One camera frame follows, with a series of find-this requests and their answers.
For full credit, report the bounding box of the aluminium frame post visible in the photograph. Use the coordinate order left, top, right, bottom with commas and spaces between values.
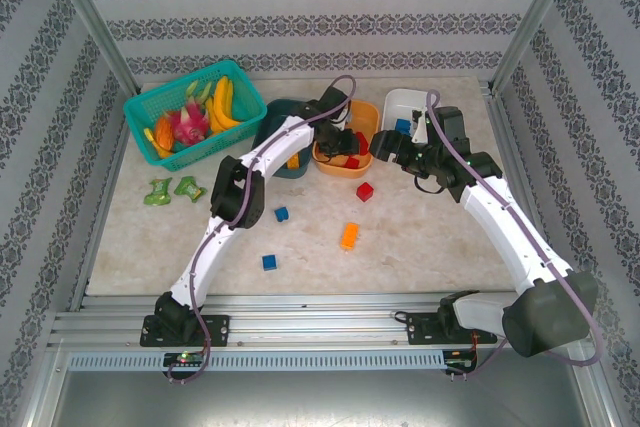
39, 0, 144, 97
487, 0, 585, 96

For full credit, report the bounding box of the small yellow toy fruit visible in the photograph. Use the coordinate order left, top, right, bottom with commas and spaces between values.
143, 127, 174, 158

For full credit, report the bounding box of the yellow toy banana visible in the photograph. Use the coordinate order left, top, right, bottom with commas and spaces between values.
213, 75, 242, 131
204, 96, 226, 136

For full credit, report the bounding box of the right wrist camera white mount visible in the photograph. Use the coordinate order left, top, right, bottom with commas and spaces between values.
410, 109, 430, 143

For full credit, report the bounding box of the grey metal panel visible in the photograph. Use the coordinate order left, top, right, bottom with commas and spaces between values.
29, 346, 614, 427

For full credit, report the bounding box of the orange toy fruit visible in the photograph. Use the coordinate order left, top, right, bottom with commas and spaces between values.
153, 115, 176, 149

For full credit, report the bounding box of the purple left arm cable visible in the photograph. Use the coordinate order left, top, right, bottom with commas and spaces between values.
167, 75, 357, 384

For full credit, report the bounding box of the grey slotted cable duct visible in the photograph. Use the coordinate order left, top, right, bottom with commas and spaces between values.
67, 350, 446, 372

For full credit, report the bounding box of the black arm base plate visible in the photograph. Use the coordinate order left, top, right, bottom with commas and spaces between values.
405, 311, 499, 346
139, 314, 231, 347

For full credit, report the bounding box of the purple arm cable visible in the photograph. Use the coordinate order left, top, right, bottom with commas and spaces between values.
167, 75, 357, 384
423, 89, 605, 382

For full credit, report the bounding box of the teal plastic basket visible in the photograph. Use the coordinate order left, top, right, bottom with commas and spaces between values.
123, 59, 268, 172

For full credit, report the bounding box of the orange plastic container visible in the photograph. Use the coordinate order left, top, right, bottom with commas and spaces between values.
312, 99, 380, 180

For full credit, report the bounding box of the white plastic container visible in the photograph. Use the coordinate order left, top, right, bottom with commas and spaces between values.
381, 88, 444, 148

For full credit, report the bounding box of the aluminium mounting rail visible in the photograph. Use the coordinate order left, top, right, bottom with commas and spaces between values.
47, 294, 586, 348

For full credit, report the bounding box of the pink toy dragon fruit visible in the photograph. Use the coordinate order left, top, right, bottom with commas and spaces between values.
168, 100, 211, 146

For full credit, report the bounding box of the dark teal plastic container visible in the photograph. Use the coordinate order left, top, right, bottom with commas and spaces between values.
250, 98, 321, 181

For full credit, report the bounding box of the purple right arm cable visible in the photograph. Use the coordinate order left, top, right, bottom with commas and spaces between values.
423, 89, 605, 382

